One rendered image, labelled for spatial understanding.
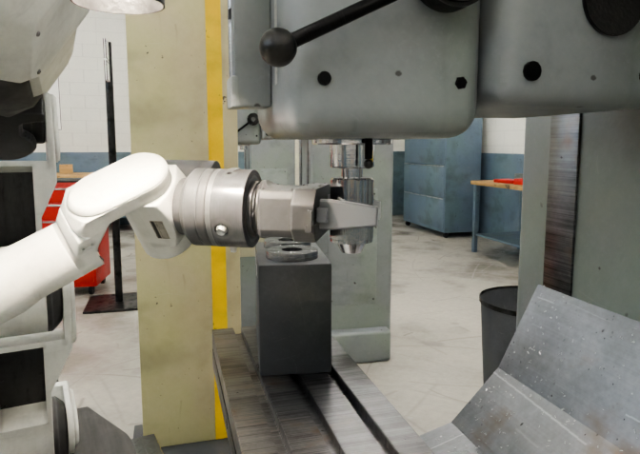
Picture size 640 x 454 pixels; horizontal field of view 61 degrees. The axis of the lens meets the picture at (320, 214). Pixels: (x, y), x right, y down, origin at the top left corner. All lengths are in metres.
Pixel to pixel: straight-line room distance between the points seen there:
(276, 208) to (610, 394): 0.47
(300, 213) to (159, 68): 1.80
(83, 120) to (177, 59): 7.40
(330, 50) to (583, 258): 0.52
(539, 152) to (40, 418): 1.08
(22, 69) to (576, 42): 0.68
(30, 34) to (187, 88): 1.51
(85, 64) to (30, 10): 8.91
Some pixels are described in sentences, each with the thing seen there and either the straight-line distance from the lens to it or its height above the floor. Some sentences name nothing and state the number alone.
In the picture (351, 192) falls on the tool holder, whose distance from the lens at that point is 0.57.
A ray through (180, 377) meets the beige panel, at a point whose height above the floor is 0.33.
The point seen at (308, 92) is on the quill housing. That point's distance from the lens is 0.48.
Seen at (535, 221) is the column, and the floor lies 1.18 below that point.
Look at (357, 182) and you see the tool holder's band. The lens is 0.57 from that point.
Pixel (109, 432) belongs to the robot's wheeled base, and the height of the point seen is 0.57.
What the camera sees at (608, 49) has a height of 1.39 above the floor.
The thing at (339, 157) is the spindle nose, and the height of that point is 1.29.
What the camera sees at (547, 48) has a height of 1.39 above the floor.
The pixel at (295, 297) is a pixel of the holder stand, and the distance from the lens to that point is 0.90.
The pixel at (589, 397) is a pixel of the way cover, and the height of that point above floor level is 0.99.
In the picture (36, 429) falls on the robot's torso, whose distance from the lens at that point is 1.32.
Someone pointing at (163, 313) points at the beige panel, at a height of 0.62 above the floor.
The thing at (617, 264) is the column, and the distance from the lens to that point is 0.81.
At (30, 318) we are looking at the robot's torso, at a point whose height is 0.99.
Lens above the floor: 1.30
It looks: 7 degrees down
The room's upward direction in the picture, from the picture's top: straight up
